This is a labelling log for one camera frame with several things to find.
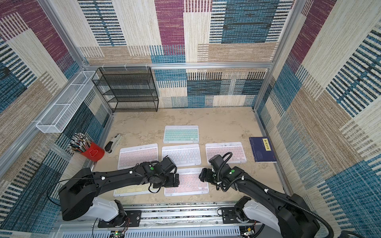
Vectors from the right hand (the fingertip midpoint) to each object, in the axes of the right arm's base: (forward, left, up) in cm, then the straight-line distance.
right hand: (206, 181), depth 83 cm
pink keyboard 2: (+21, -21, -2) cm, 30 cm away
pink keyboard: (+16, +47, -1) cm, 50 cm away
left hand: (-1, +18, -1) cm, 18 cm away
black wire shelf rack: (+61, +54, +17) cm, 83 cm away
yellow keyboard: (-3, +35, -2) cm, 35 cm away
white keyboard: (+17, +14, -1) cm, 22 cm away
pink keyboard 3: (-1, +9, -1) cm, 9 cm away
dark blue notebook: (+20, -37, -2) cm, 42 cm away
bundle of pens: (+16, +69, +16) cm, 72 cm away
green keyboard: (+33, +16, -2) cm, 37 cm away
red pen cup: (+16, +66, +6) cm, 68 cm away
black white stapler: (+23, +59, +2) cm, 64 cm away
